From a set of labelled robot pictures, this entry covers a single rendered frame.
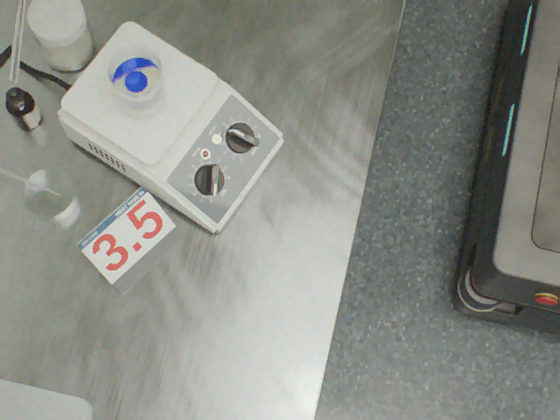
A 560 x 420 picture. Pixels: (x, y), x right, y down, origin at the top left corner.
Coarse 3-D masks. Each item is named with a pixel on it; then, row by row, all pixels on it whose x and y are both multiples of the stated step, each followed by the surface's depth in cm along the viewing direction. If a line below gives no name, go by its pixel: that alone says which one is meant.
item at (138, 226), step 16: (144, 208) 103; (112, 224) 102; (128, 224) 103; (144, 224) 104; (160, 224) 104; (96, 240) 102; (112, 240) 102; (128, 240) 103; (144, 240) 104; (96, 256) 102; (112, 256) 103; (128, 256) 104; (112, 272) 103
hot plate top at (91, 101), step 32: (128, 32) 103; (96, 64) 102; (192, 64) 102; (64, 96) 101; (96, 96) 101; (192, 96) 101; (96, 128) 100; (128, 128) 100; (160, 128) 100; (160, 160) 99
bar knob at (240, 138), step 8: (232, 128) 103; (240, 128) 103; (248, 128) 104; (232, 136) 102; (240, 136) 102; (248, 136) 102; (232, 144) 103; (240, 144) 103; (248, 144) 103; (256, 144) 103; (240, 152) 103
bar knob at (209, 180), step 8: (200, 168) 102; (208, 168) 101; (216, 168) 101; (200, 176) 102; (208, 176) 101; (216, 176) 101; (200, 184) 102; (208, 184) 101; (216, 184) 101; (200, 192) 102; (208, 192) 101; (216, 192) 101
